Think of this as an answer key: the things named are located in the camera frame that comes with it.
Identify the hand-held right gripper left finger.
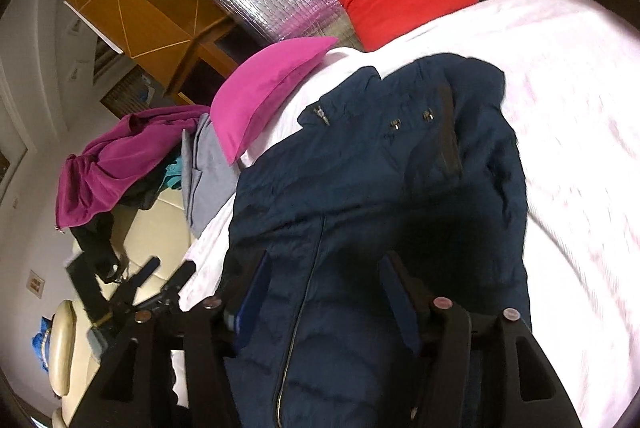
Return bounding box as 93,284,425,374
70,252,271,428

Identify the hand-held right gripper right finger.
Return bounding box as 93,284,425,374
379,251,583,428

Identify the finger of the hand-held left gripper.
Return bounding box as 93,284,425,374
150,261,197,309
122,257,162,309

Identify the navy puffer jacket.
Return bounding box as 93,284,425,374
220,52,531,428

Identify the black garment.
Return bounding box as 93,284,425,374
70,188,166,284

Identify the teal garment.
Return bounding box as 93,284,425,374
160,158,185,191

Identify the grey garment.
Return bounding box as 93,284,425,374
180,113,241,239

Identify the magenta fleece garment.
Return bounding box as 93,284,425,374
55,104,211,231

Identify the dark lattice door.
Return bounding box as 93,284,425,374
100,68,166,116

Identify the magenta pillow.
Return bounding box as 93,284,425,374
210,36,340,165

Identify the white blanket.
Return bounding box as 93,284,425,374
170,0,640,428

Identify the orange wooden pillar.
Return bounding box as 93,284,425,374
37,0,241,106

